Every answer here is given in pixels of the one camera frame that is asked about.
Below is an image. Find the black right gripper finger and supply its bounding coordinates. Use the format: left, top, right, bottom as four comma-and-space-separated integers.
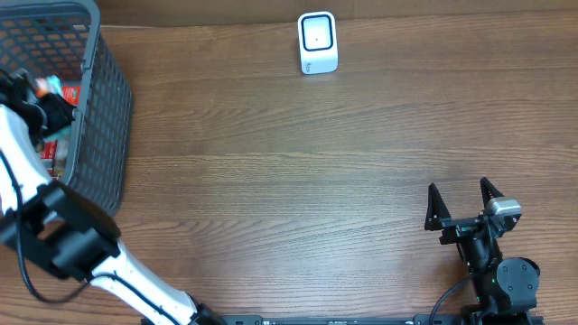
424, 183, 452, 231
480, 177, 504, 209

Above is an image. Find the orange long noodle package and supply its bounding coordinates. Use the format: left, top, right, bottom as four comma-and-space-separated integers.
61, 86, 81, 106

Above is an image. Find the orange tissue pack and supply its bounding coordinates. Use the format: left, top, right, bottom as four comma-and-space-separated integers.
34, 76, 61, 98

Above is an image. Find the red snack stick packet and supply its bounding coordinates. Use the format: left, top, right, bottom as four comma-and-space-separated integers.
40, 141, 58, 176

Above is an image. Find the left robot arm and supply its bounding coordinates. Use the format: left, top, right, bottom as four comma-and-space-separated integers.
1, 70, 223, 324

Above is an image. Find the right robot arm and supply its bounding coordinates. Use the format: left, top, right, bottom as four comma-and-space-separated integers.
424, 177, 544, 324

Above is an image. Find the white barcode scanner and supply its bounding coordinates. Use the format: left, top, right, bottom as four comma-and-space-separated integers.
297, 11, 339, 75

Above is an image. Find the grey plastic mesh basket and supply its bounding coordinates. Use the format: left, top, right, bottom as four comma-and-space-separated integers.
1, 0, 134, 216

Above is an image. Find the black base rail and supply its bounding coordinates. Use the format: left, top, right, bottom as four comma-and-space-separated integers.
221, 314, 545, 325

